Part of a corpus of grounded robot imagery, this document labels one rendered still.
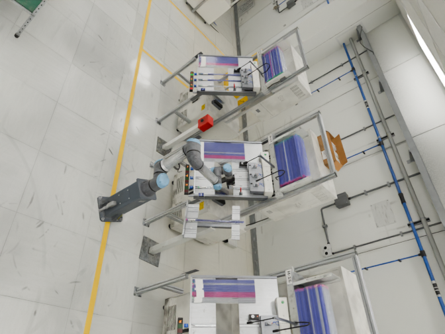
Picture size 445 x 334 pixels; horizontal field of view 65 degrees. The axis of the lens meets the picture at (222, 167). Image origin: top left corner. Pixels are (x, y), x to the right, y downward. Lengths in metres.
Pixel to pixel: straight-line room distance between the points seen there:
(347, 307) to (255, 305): 0.68
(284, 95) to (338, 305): 2.50
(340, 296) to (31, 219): 2.46
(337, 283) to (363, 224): 1.66
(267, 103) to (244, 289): 2.37
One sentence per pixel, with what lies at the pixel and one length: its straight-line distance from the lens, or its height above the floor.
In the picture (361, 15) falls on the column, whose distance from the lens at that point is 6.07.
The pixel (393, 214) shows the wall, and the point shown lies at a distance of 4.43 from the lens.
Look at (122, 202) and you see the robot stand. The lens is 3.25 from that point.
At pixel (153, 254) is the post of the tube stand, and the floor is 0.01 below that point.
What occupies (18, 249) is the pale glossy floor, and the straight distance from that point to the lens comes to 3.04.
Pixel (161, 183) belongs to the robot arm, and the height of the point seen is 0.76.
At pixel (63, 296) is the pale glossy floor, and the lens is 3.11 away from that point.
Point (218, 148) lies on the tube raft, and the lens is 3.64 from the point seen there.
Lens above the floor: 2.69
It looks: 31 degrees down
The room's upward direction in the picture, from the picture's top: 63 degrees clockwise
